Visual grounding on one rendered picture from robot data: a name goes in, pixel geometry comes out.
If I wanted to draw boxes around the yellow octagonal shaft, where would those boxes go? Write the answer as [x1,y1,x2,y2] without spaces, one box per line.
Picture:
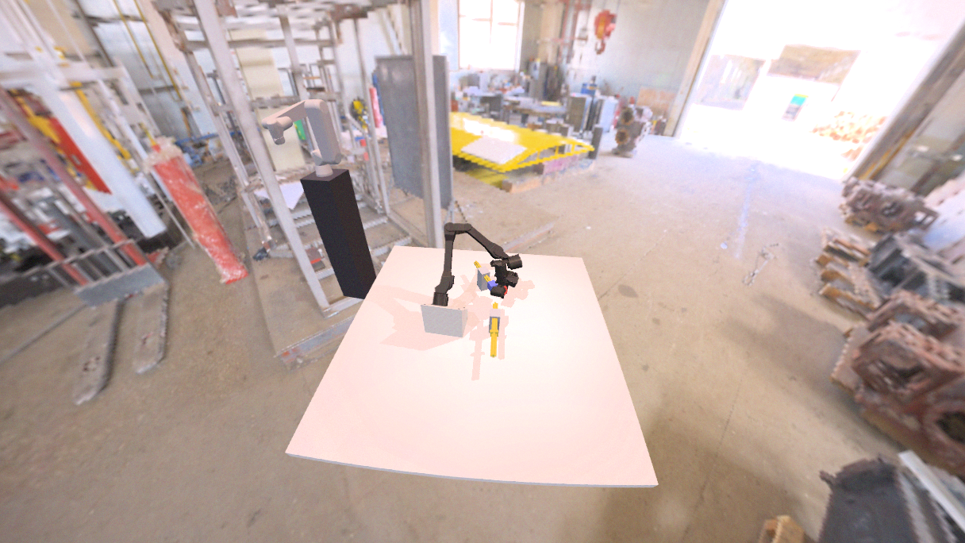
[489,302,501,358]

